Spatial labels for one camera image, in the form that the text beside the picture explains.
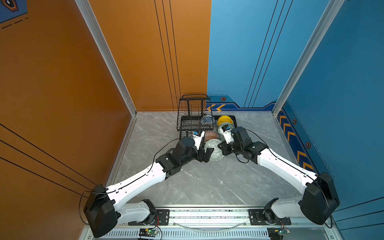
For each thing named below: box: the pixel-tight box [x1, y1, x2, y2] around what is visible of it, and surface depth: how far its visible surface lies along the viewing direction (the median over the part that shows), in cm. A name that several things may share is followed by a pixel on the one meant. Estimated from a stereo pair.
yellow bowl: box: [217, 115, 234, 127], surface depth 107 cm
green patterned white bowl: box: [204, 138, 224, 162], surface depth 82 cm
